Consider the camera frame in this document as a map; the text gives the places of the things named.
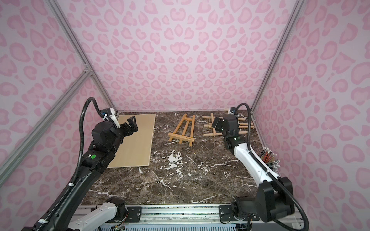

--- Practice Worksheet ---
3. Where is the small wooden easel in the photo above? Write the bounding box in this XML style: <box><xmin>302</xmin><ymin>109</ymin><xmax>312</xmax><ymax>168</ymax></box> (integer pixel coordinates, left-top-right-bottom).
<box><xmin>202</xmin><ymin>113</ymin><xmax>255</xmax><ymax>137</ymax></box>

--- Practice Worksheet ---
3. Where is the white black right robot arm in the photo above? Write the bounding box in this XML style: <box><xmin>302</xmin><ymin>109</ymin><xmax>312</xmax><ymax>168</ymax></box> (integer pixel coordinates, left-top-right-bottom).
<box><xmin>212</xmin><ymin>114</ymin><xmax>295</xmax><ymax>222</ymax></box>

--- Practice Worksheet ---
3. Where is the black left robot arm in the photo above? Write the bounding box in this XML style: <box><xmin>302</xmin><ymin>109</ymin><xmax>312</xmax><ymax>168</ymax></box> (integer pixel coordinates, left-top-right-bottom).
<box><xmin>23</xmin><ymin>116</ymin><xmax>138</xmax><ymax>231</ymax></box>

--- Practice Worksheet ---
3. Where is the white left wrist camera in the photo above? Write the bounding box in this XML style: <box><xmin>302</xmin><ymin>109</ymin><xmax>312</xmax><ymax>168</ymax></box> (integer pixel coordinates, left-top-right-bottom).
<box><xmin>100</xmin><ymin>108</ymin><xmax>120</xmax><ymax>129</ymax></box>

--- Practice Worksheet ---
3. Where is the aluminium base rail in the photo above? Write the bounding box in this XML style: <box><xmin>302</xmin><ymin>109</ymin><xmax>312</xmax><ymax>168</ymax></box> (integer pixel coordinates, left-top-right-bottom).
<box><xmin>53</xmin><ymin>203</ymin><xmax>308</xmax><ymax>231</ymax></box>

